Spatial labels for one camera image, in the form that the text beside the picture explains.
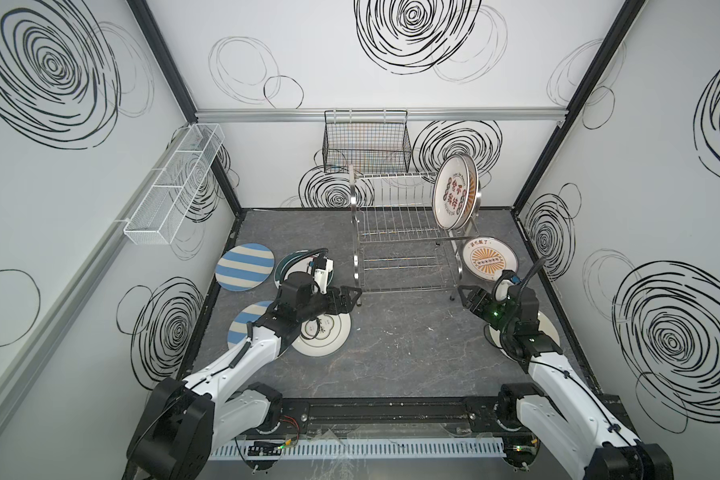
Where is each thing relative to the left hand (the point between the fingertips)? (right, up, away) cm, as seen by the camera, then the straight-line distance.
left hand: (353, 291), depth 81 cm
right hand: (+30, -1, +2) cm, 30 cm away
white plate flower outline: (-9, -14, +6) cm, 18 cm away
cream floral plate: (+37, -8, -25) cm, 45 cm away
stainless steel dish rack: (+15, +12, +28) cm, 34 cm away
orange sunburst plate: (+48, +7, +24) cm, 54 cm away
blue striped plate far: (-39, +4, +22) cm, 44 cm away
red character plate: (+26, +27, -2) cm, 37 cm away
